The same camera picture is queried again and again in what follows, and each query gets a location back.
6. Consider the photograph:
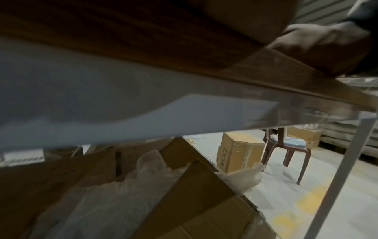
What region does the wooden table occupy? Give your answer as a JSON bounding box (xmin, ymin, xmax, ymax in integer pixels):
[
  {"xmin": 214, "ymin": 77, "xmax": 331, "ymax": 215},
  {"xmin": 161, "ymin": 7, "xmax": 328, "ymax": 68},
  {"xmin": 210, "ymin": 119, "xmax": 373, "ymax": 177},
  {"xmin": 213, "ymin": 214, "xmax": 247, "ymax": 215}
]
[{"xmin": 0, "ymin": 0, "xmax": 378, "ymax": 239}]

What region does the small cardboard box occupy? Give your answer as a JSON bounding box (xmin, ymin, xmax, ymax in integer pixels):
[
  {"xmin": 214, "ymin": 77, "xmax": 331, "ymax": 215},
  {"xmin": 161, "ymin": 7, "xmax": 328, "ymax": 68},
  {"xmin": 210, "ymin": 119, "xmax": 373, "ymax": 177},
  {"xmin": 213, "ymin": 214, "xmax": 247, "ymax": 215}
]
[
  {"xmin": 215, "ymin": 132, "xmax": 267, "ymax": 174},
  {"xmin": 286, "ymin": 126, "xmax": 323, "ymax": 149}
]

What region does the clear plastic wrap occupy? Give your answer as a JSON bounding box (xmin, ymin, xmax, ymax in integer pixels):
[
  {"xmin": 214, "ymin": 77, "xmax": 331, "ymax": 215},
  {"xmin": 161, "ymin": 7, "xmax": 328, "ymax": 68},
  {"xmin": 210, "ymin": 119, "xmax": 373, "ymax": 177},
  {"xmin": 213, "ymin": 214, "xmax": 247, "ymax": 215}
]
[{"xmin": 29, "ymin": 149, "xmax": 267, "ymax": 239}]

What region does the person's left hand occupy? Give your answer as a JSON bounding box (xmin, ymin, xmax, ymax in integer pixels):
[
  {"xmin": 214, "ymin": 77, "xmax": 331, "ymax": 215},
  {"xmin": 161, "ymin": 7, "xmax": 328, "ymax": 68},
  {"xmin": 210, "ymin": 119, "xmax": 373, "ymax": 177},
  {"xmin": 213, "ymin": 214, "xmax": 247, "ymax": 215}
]
[{"xmin": 198, "ymin": 0, "xmax": 299, "ymax": 44}]

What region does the person's right hand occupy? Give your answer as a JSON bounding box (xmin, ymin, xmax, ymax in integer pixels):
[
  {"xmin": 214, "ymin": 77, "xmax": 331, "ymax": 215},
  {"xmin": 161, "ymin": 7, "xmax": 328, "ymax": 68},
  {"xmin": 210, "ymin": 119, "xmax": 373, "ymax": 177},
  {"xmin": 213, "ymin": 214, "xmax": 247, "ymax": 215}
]
[{"xmin": 266, "ymin": 21, "xmax": 378, "ymax": 78}]

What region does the brown wooden chair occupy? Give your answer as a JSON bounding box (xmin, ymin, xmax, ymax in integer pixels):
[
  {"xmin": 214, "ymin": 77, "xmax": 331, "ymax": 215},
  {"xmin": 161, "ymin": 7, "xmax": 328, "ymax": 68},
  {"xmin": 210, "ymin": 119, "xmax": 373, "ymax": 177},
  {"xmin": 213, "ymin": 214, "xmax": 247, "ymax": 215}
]
[{"xmin": 261, "ymin": 127, "xmax": 312, "ymax": 185}]

